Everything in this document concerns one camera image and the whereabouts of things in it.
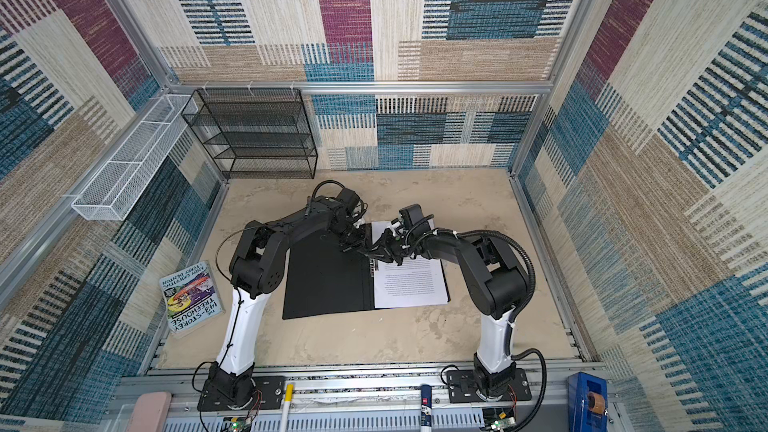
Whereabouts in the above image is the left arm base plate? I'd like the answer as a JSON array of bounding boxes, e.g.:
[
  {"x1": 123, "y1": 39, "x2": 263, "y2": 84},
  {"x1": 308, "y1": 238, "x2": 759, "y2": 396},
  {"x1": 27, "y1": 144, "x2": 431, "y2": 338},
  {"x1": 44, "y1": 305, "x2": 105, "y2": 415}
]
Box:
[{"x1": 197, "y1": 376, "x2": 286, "y2": 413}]

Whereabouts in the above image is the white wire mesh basket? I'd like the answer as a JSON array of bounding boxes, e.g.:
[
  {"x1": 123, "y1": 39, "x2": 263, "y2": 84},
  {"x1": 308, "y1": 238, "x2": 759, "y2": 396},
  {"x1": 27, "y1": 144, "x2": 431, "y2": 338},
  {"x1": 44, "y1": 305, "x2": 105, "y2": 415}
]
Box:
[{"x1": 72, "y1": 94, "x2": 190, "y2": 221}]

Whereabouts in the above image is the printed paper sheet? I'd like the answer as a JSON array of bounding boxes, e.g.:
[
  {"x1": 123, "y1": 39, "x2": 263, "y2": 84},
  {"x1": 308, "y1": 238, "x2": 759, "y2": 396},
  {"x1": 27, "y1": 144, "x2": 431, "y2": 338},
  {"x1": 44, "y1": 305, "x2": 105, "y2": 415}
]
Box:
[{"x1": 371, "y1": 257, "x2": 450, "y2": 309}]

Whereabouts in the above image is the blue box with tape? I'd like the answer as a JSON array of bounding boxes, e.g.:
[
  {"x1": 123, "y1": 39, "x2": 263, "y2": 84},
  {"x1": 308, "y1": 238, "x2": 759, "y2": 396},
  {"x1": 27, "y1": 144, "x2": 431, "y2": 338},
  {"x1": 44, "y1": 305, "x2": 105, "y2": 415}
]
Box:
[{"x1": 567, "y1": 372, "x2": 608, "y2": 432}]

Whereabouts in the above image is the colourful children's book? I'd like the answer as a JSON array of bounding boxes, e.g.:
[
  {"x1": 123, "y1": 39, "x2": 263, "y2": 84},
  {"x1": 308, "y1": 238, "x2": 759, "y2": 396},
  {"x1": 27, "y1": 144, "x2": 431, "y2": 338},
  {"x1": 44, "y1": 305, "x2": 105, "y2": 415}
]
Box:
[{"x1": 159, "y1": 261, "x2": 224, "y2": 335}]

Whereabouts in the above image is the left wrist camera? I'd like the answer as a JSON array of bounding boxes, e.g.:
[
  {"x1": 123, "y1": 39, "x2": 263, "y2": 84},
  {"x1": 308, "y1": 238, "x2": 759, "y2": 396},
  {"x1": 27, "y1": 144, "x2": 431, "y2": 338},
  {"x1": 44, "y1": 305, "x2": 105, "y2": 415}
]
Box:
[{"x1": 336, "y1": 187, "x2": 362, "y2": 215}]

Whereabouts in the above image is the white yellow marker pen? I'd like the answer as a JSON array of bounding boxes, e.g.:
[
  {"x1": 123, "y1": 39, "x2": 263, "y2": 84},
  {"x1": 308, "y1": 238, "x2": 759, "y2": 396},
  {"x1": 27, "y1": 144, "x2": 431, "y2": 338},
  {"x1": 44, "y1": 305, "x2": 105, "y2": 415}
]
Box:
[{"x1": 279, "y1": 383, "x2": 294, "y2": 432}]

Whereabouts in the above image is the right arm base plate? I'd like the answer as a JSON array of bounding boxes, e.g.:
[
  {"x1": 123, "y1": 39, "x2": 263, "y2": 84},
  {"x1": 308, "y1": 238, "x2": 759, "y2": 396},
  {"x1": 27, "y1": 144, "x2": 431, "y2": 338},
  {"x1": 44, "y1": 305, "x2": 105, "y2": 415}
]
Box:
[{"x1": 442, "y1": 368, "x2": 532, "y2": 404}]

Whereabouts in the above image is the green circuit board right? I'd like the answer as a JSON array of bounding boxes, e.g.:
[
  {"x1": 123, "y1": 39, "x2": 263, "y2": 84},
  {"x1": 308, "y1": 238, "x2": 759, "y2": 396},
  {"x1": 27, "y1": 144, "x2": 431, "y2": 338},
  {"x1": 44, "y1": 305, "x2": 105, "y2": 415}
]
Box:
[{"x1": 483, "y1": 415, "x2": 516, "y2": 432}]

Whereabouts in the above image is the orange folder black inside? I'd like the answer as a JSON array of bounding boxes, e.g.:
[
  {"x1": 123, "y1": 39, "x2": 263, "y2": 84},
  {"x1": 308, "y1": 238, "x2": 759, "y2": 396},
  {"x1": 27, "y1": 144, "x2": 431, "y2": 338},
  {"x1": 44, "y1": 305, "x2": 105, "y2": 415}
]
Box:
[{"x1": 281, "y1": 220, "x2": 451, "y2": 321}]

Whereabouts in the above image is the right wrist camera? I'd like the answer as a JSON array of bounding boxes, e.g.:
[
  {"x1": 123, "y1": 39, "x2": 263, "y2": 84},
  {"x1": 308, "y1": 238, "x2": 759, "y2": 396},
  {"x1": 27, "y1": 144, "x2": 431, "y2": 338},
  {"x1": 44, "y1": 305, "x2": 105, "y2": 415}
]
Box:
[{"x1": 391, "y1": 204, "x2": 433, "y2": 234}]

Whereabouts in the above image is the black wire mesh shelf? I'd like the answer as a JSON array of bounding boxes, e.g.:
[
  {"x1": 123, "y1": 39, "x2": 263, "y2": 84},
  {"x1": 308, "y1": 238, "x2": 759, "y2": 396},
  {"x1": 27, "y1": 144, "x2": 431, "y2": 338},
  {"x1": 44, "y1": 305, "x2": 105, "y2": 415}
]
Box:
[{"x1": 181, "y1": 88, "x2": 318, "y2": 179}]

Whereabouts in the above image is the blue glue stick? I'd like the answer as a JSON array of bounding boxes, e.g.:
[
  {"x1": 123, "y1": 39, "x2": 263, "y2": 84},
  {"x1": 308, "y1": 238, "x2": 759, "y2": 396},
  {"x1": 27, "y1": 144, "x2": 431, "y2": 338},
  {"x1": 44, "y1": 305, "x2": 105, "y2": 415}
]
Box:
[{"x1": 419, "y1": 384, "x2": 433, "y2": 432}]

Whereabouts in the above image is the pink object at edge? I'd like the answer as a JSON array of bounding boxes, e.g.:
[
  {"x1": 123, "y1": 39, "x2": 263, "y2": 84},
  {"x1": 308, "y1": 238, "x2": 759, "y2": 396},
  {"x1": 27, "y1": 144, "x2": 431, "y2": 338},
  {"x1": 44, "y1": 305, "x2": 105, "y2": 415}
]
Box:
[{"x1": 126, "y1": 392, "x2": 172, "y2": 432}]

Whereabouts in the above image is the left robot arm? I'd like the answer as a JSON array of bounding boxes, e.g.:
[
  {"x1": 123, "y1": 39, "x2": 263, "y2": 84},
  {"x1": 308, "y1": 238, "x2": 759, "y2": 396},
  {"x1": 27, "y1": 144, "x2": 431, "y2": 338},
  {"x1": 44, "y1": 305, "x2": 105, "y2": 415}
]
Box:
[{"x1": 197, "y1": 180, "x2": 367, "y2": 412}]

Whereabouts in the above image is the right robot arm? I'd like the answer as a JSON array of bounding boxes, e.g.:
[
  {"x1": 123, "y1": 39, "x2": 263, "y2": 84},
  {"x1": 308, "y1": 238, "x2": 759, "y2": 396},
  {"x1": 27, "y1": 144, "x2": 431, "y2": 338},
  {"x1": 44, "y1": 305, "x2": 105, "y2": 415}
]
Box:
[{"x1": 358, "y1": 228, "x2": 548, "y2": 431}]

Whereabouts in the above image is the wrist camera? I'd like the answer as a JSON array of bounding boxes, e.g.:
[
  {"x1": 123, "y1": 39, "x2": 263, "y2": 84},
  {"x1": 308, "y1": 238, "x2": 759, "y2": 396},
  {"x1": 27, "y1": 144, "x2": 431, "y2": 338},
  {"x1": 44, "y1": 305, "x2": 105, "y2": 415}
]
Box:
[
  {"x1": 391, "y1": 204, "x2": 433, "y2": 234},
  {"x1": 336, "y1": 187, "x2": 362, "y2": 215}
]

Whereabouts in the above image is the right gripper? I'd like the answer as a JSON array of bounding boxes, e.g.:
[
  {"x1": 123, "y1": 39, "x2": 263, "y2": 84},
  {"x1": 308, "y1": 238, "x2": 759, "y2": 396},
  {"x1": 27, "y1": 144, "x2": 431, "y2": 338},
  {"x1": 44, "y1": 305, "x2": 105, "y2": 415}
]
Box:
[{"x1": 365, "y1": 227, "x2": 414, "y2": 265}]

